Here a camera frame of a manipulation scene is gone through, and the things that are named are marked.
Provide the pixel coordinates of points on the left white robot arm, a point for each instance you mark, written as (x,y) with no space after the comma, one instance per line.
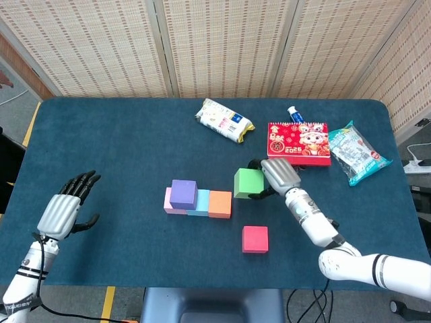
(27,276)

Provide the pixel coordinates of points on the dark teal table cover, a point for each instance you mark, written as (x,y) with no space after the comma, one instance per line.
(101,141)

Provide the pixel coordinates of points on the white snack packet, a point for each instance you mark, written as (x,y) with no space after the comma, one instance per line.
(222,121)

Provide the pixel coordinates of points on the black floor stand foot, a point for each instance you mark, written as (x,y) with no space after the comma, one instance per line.
(402,309)

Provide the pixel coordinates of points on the red desk calendar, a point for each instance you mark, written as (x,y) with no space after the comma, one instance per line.
(298,141)

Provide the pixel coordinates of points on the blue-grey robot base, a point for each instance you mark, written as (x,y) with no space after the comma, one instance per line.
(212,303)

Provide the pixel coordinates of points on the woven bamboo folding screen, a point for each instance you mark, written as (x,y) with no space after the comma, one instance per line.
(219,50)

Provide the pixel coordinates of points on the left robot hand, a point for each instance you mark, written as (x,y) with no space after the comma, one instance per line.
(57,215)

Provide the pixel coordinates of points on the white power strip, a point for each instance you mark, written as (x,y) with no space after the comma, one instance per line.
(415,167)

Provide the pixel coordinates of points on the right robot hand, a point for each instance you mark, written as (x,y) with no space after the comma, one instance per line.
(281,175)

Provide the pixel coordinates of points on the green foam cube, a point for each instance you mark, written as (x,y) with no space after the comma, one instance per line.
(247,181)

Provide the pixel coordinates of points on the blue white tube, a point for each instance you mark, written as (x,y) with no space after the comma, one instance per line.
(296,115)

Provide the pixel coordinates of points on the person in black clothes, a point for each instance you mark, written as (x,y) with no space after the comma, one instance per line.
(10,168)

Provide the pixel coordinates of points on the red foam cube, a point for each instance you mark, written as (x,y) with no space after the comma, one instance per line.
(255,238)

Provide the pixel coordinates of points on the black case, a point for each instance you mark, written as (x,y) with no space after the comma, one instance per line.
(421,198)

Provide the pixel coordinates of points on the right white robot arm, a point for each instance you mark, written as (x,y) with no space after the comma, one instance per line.
(353,266)

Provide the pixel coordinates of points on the purple foam cube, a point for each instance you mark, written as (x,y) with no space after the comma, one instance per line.
(183,193)

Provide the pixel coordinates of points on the orange foam cube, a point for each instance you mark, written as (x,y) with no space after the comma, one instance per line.
(220,203)

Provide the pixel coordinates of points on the teal clear snack bag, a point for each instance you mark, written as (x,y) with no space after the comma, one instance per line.
(357,153)

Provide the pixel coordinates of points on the light blue foam cube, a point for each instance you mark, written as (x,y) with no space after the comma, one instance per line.
(203,202)

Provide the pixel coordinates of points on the pink foam cube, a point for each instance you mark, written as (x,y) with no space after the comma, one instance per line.
(166,203)

